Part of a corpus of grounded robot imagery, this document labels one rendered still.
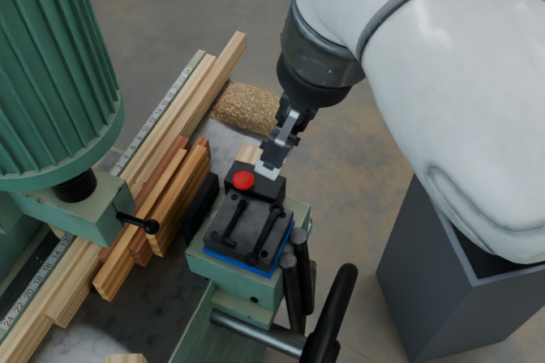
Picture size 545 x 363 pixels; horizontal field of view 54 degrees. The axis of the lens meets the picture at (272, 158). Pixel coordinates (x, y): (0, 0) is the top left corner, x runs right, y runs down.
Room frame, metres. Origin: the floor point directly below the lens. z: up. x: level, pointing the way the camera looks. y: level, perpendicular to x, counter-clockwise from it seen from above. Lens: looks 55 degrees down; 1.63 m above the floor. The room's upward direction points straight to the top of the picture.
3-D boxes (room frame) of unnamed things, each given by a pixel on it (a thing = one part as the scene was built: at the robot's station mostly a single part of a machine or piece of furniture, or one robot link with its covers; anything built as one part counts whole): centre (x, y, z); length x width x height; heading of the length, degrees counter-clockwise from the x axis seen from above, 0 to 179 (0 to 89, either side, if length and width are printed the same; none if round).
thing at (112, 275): (0.39, 0.19, 0.93); 0.24 x 0.01 x 0.06; 157
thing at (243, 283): (0.36, 0.03, 0.91); 0.15 x 0.14 x 0.09; 157
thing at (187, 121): (0.51, 0.18, 0.92); 0.60 x 0.02 x 0.04; 157
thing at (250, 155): (0.51, 0.03, 0.92); 0.04 x 0.04 x 0.03; 72
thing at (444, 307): (0.60, -0.51, 0.30); 0.30 x 0.30 x 0.60; 14
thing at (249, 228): (0.36, 0.03, 0.99); 0.13 x 0.11 x 0.06; 157
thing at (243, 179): (0.40, 0.04, 1.02); 0.03 x 0.03 x 0.01
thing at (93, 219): (0.37, 0.26, 1.03); 0.14 x 0.07 x 0.09; 67
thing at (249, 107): (0.63, 0.03, 0.92); 0.14 x 0.09 x 0.04; 67
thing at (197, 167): (0.42, 0.14, 0.94); 0.16 x 0.02 x 0.08; 157
